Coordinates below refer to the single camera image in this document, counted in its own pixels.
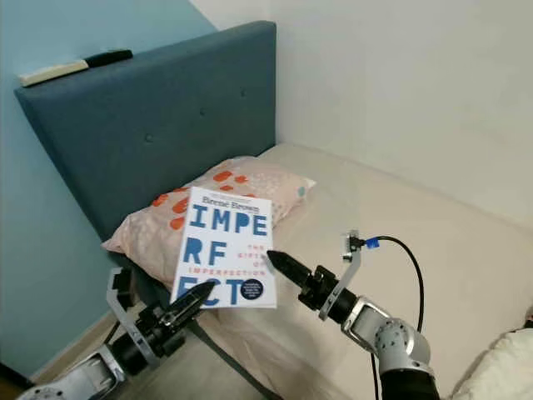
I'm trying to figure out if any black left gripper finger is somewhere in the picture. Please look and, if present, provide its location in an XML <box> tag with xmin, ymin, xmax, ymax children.
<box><xmin>170</xmin><ymin>287</ymin><xmax>217</xmax><ymax>321</ymax></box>
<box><xmin>181</xmin><ymin>292</ymin><xmax>218</xmax><ymax>333</ymax></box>

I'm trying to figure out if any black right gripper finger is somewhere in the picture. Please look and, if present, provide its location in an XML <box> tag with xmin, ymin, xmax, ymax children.
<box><xmin>267</xmin><ymin>261</ymin><xmax>308</xmax><ymax>292</ymax></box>
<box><xmin>265</xmin><ymin>250</ymin><xmax>316</xmax><ymax>280</ymax></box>

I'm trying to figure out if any white printed card pack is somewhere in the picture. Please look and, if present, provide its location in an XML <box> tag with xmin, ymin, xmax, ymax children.
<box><xmin>171</xmin><ymin>186</ymin><xmax>277</xmax><ymax>309</ymax></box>

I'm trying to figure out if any pink pillow with orange prints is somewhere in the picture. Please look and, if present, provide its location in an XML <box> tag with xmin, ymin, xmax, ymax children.
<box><xmin>102</xmin><ymin>156</ymin><xmax>316</xmax><ymax>284</ymax></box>

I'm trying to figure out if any beige mattress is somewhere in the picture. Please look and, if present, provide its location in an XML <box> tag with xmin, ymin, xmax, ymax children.
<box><xmin>158</xmin><ymin>142</ymin><xmax>533</xmax><ymax>400</ymax></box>

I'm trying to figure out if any dark teal upholstered headboard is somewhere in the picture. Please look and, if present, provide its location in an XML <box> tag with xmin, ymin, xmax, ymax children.
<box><xmin>14</xmin><ymin>21</ymin><xmax>277</xmax><ymax>251</ymax></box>

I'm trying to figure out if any cream cartoon print blanket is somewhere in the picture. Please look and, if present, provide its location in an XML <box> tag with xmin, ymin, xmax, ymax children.
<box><xmin>450</xmin><ymin>325</ymin><xmax>533</xmax><ymax>400</ymax></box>

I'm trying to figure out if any small black object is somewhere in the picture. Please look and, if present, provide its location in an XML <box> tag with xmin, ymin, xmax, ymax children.
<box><xmin>83</xmin><ymin>50</ymin><xmax>134</xmax><ymax>69</ymax></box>

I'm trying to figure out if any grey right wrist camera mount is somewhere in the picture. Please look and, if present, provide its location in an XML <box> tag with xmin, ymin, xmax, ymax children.
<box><xmin>319</xmin><ymin>231</ymin><xmax>363</xmax><ymax>322</ymax></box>

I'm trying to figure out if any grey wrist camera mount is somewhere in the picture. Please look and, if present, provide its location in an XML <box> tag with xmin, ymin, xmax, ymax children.
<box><xmin>319</xmin><ymin>231</ymin><xmax>363</xmax><ymax>322</ymax></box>
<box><xmin>106</xmin><ymin>267</ymin><xmax>163</xmax><ymax>372</ymax></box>

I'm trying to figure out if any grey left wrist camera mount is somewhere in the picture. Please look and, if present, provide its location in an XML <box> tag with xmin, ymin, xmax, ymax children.
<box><xmin>106</xmin><ymin>267</ymin><xmax>163</xmax><ymax>372</ymax></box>

